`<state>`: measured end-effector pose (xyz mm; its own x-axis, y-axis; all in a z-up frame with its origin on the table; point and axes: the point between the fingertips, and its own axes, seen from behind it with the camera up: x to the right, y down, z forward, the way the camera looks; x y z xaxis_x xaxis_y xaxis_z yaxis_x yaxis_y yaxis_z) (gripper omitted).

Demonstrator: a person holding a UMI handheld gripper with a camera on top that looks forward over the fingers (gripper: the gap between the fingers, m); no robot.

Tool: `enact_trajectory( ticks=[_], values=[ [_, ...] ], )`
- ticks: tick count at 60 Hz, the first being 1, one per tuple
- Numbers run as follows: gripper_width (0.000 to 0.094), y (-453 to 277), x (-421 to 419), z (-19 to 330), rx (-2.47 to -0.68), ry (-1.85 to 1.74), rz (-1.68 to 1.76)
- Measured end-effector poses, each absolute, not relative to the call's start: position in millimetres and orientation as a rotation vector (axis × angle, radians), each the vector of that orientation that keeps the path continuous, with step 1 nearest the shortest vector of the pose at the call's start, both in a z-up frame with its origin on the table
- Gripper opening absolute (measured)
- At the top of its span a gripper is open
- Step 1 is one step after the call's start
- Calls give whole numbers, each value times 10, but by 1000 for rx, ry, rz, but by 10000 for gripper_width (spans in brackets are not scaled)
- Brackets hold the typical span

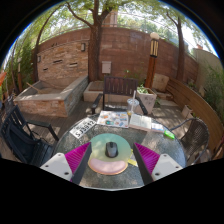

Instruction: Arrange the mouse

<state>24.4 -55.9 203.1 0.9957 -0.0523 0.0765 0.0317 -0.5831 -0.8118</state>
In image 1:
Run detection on grey wall utility box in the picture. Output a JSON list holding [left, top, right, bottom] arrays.
[[101, 60, 113, 75]]

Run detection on black metal chair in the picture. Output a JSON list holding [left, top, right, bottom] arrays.
[[0, 96, 60, 168]]

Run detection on clear plastic cup with straw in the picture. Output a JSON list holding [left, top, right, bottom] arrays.
[[126, 89, 140, 126]]

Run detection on dark wooden slat chair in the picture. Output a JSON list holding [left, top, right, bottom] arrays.
[[90, 75, 149, 116]]

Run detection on stone brick basin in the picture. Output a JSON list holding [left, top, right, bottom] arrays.
[[13, 74, 89, 118]]

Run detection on open white book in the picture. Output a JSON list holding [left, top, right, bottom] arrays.
[[128, 113, 153, 132]]

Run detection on large forked tree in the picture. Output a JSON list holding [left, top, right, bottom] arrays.
[[64, 0, 114, 83]]

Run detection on yellow printed card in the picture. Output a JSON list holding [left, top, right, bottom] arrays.
[[127, 156, 139, 168]]

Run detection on white license plate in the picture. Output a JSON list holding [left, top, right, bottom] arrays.
[[69, 117, 98, 140]]

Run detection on grey computer mouse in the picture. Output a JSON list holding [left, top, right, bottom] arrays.
[[104, 141, 119, 159]]

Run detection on green wet wipes pack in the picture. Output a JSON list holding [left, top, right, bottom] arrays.
[[163, 129, 176, 140]]

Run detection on colourful sticker sheet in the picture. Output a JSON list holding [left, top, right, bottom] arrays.
[[96, 110, 130, 129]]

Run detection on curved wooden bench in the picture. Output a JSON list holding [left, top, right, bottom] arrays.
[[165, 77, 224, 158]]

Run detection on slender tree trunk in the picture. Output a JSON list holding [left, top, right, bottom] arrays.
[[165, 11, 186, 83]]

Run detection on concrete planter with plant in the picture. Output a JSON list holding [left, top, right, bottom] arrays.
[[135, 84, 158, 114]]

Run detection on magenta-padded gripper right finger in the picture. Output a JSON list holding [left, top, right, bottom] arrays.
[[132, 142, 184, 186]]

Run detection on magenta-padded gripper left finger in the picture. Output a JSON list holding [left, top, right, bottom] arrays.
[[39, 141, 93, 186]]

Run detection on wooden lamp post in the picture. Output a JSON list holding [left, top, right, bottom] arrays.
[[144, 31, 160, 89]]

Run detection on beige stone slab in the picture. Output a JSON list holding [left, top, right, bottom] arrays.
[[151, 73, 170, 94]]

